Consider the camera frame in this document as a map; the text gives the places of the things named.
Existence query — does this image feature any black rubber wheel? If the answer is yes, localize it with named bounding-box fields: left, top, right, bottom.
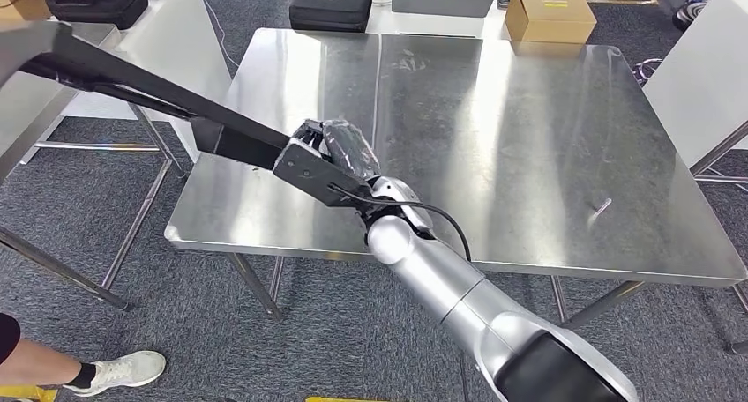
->
left=670, top=0, right=713, bottom=34

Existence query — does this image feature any yellow floor tape square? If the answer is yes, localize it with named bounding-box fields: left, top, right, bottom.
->
left=0, top=384, right=59, bottom=402

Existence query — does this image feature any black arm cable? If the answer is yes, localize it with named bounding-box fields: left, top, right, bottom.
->
left=327, top=182, right=473, bottom=264

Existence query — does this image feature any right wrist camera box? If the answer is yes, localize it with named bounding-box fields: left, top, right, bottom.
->
left=272, top=138, right=377, bottom=210

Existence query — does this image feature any white divider panel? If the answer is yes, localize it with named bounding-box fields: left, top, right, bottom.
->
left=60, top=0, right=236, bottom=163
left=641, top=0, right=748, bottom=170

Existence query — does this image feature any coiled cable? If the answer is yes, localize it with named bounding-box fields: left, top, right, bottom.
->
left=633, top=56, right=666, bottom=89

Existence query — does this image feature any stainless steel table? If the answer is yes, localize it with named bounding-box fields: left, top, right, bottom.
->
left=688, top=120, right=748, bottom=194
left=0, top=19, right=189, bottom=314
left=164, top=26, right=748, bottom=355

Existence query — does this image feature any black plastic plate bracket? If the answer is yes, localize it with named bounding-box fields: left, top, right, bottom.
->
left=0, top=20, right=292, bottom=174

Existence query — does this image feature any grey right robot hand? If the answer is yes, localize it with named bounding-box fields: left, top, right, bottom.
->
left=288, top=118, right=383, bottom=182

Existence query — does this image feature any person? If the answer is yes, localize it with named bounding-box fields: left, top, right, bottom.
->
left=0, top=312, right=168, bottom=398

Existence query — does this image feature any black carry case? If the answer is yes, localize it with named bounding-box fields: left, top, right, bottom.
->
left=288, top=0, right=375, bottom=34
left=31, top=0, right=151, bottom=32

